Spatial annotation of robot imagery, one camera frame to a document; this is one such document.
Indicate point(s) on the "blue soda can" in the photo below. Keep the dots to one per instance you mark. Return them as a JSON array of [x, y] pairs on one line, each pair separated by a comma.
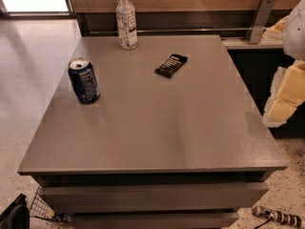
[[83, 80]]

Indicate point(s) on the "black wire mesh basket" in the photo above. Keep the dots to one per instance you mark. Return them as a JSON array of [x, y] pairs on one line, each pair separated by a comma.
[[39, 209]]

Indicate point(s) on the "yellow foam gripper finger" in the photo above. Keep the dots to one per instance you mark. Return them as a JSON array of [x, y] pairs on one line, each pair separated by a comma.
[[287, 93], [276, 31]]

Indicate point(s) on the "black snack bar wrapper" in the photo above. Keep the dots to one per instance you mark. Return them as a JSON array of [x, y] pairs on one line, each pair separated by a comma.
[[171, 65]]

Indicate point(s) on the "black chair base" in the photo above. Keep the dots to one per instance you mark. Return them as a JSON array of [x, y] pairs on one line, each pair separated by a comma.
[[16, 215]]

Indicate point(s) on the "grey metal wall bracket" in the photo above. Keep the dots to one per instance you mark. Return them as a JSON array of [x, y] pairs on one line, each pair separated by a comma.
[[255, 32]]

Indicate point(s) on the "metal rail shelf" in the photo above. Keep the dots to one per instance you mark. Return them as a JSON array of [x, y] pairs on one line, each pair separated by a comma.
[[234, 43]]

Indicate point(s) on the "grey drawer cabinet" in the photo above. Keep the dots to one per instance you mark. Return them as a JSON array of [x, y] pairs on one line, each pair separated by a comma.
[[153, 152]]

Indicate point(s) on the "black white power strip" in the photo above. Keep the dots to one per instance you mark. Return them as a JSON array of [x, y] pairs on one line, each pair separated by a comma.
[[278, 216]]

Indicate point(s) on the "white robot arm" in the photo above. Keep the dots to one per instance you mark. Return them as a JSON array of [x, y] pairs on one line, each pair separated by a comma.
[[294, 34]]

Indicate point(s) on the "clear plastic water bottle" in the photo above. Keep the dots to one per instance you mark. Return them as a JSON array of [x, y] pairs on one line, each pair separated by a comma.
[[126, 24]]

